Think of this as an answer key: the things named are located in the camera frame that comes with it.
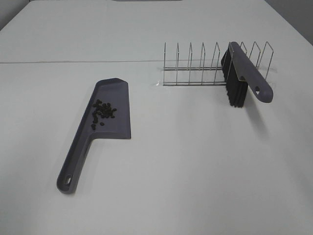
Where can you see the grey brush black bristles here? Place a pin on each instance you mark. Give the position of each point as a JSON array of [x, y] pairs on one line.
[[240, 74]]

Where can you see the metal wire dish rack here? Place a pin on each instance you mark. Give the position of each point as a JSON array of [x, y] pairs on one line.
[[184, 66]]

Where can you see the grey plastic dustpan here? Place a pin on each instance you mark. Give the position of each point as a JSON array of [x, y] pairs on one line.
[[116, 92]]

